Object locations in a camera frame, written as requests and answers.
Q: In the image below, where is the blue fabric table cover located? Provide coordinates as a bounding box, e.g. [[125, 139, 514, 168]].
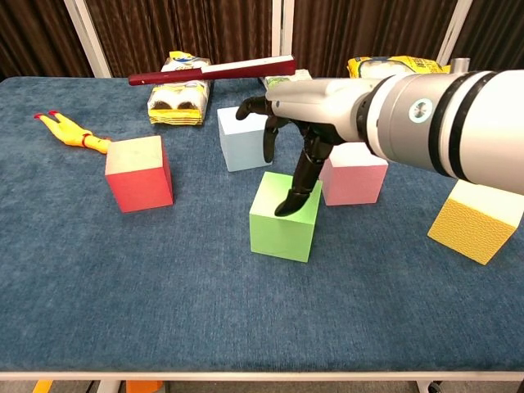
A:
[[0, 76, 524, 373]]

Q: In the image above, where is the yellow rubber chicken toy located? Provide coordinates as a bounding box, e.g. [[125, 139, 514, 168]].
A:
[[33, 110, 112, 156]]

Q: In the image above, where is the yellow foam cube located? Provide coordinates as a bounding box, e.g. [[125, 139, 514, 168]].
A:
[[427, 179, 524, 266]]

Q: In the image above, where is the white green snack bag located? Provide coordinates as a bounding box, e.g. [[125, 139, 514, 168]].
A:
[[261, 69, 316, 89]]

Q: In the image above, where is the dark red flat box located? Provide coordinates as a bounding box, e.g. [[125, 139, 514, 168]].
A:
[[128, 54, 297, 87]]

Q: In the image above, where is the yellow white cookie pack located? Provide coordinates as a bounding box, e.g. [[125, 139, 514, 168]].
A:
[[147, 50, 212, 125]]

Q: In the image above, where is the green foam cube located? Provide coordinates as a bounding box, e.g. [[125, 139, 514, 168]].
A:
[[248, 170, 324, 264]]

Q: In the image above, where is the large yellow snack bag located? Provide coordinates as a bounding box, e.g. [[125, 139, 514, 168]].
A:
[[346, 55, 452, 81]]

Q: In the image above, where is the light blue foam cube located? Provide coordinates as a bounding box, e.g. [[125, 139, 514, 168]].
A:
[[216, 105, 274, 173]]

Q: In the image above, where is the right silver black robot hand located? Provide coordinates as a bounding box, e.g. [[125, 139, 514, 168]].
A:
[[235, 76, 382, 218]]

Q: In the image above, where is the red foam cube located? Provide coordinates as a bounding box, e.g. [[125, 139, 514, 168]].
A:
[[104, 134, 174, 214]]

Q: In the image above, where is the white partition frame post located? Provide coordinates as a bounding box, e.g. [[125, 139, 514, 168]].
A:
[[269, 0, 296, 71], [63, 0, 113, 79], [436, 0, 474, 66]]

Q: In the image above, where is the dark brown curtain panel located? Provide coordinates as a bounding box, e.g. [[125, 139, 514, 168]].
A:
[[291, 0, 459, 79], [0, 0, 94, 81], [448, 0, 524, 75], [84, 0, 274, 79]]

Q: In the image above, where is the white table frame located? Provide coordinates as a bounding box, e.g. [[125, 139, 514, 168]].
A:
[[0, 370, 524, 393]]

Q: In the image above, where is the orange object under table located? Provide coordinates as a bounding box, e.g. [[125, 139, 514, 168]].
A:
[[125, 380, 165, 393]]

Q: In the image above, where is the pink foam cube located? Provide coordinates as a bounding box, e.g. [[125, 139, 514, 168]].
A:
[[318, 141, 389, 206]]

